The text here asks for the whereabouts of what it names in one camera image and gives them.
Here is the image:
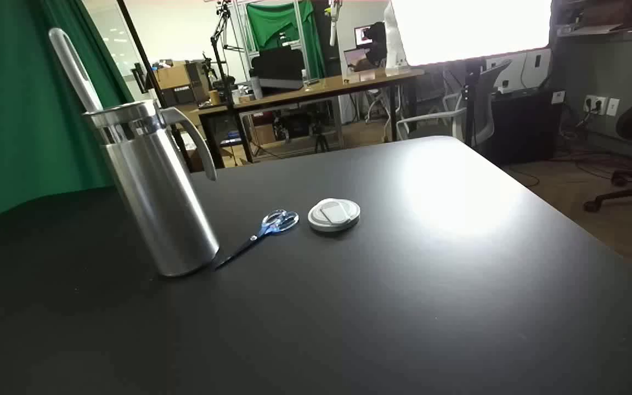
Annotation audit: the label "white wall outlet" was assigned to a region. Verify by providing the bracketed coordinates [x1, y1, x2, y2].
[583, 95, 623, 119]

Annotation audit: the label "small black tripod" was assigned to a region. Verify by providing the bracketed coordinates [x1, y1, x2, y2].
[310, 119, 338, 156]

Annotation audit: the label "grey mesh office chair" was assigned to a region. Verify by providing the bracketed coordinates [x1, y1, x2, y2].
[396, 61, 515, 147]

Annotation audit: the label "stainless steel flask with handle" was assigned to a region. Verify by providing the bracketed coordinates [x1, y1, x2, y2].
[83, 96, 222, 281]

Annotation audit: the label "long wooden desk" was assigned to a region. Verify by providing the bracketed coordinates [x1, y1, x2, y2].
[196, 67, 426, 172]

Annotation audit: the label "small green backdrop cloth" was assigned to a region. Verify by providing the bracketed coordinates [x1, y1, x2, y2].
[246, 0, 330, 79]

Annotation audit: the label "white round flask lid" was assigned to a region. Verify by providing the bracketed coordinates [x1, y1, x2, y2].
[305, 195, 364, 237]

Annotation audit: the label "cardboard boxes stack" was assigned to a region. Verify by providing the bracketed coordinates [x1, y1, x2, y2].
[152, 61, 214, 110]

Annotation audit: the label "bright softbox light panel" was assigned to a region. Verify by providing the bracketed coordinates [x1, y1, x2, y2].
[388, 0, 556, 71]

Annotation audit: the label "large green backdrop curtain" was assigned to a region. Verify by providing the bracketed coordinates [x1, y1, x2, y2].
[0, 0, 136, 228]

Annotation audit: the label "blue handled scissors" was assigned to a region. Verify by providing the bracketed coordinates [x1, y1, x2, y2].
[214, 208, 304, 272]

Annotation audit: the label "black computer monitor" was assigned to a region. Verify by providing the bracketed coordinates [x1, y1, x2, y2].
[248, 47, 308, 95]

